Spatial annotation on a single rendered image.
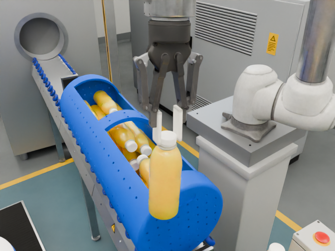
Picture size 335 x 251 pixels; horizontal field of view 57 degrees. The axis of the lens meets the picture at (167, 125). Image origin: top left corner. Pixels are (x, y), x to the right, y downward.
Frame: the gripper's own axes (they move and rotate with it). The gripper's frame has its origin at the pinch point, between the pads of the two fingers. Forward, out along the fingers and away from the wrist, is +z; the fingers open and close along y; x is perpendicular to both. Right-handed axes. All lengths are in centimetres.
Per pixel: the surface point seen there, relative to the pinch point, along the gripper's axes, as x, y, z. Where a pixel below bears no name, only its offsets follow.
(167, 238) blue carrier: -8.1, -4.2, 37.8
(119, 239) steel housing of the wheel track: -30, 4, 55
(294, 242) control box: 7, -35, 37
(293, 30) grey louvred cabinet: -105, -134, -4
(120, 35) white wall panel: -562, -144, 52
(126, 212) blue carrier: -14.5, 5.2, 30.9
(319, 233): 10, -40, 33
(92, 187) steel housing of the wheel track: -61, 7, 52
